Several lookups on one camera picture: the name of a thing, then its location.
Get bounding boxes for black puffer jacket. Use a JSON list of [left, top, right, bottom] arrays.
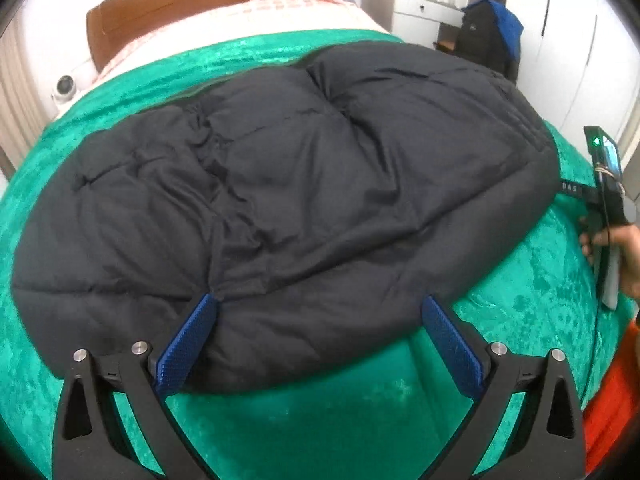
[[11, 41, 560, 393]]

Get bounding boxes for black and blue hanging clothes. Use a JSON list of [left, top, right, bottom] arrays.
[[454, 0, 524, 84]]

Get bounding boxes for white desk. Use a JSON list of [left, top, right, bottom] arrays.
[[360, 0, 463, 50]]

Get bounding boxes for pink checkered bed sheet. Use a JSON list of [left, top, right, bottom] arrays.
[[91, 0, 385, 88]]

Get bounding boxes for person's right hand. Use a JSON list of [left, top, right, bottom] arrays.
[[579, 217, 640, 302]]

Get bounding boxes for orange fuzzy trousers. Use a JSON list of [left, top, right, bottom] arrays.
[[584, 322, 639, 474]]

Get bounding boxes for beige curtain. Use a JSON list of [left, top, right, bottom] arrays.
[[0, 9, 51, 181]]

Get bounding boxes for white round camera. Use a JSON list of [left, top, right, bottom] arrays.
[[52, 75, 77, 103]]

